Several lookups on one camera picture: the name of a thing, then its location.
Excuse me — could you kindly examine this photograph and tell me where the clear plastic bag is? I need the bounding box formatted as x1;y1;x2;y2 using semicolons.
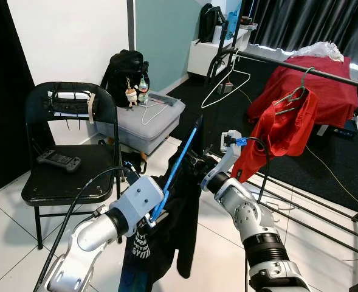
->
294;41;346;63

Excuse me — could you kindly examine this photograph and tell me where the black game controller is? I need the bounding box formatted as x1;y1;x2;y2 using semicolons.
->
36;150;82;173

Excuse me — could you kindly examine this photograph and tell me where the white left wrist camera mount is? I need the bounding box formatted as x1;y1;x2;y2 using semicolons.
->
119;175;166;229

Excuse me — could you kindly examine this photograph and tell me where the red garment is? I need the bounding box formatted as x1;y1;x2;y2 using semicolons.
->
230;88;320;183

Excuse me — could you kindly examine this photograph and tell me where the black metal clothes rack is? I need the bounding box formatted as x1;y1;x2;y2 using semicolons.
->
200;46;358;292

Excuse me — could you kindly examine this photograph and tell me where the black folding chair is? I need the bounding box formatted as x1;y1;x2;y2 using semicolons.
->
22;82;122;250

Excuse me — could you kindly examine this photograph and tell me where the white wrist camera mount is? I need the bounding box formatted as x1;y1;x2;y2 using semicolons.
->
202;130;247;192
119;175;166;229

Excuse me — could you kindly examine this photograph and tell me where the black backpack with charms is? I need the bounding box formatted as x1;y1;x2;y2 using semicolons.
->
100;50;150;109

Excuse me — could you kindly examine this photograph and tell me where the blue bag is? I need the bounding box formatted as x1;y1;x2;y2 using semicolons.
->
226;6;243;40

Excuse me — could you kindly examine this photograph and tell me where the small bottle charm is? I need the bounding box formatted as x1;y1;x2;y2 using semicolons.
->
137;76;150;104

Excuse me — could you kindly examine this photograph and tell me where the white low bed platform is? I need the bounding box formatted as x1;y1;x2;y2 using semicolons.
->
252;43;358;86

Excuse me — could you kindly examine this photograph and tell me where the black curtain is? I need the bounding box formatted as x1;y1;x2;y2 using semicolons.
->
249;0;358;68

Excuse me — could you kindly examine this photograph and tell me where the thin metal wire hanger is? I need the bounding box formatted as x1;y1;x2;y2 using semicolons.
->
261;195;301;224

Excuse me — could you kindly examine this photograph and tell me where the black printed shirt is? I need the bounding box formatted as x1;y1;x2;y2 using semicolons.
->
119;119;204;292

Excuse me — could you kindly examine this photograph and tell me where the white shelf unit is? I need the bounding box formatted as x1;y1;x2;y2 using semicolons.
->
187;24;255;78

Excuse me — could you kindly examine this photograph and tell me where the blue plastic hanger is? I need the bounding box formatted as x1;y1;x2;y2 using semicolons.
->
151;116;204;223

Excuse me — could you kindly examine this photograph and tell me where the grey hanger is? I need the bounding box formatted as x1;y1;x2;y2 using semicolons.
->
270;66;316;116

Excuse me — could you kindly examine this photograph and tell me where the small black device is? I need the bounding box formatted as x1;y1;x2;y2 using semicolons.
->
121;152;148;177

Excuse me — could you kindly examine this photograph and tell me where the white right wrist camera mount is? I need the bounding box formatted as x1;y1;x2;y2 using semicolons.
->
202;130;247;192

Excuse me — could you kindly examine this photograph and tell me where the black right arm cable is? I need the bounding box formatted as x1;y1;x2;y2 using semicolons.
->
243;137;270;201

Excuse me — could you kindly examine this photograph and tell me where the grey plastic storage box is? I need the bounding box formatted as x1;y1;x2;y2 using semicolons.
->
97;91;187;156

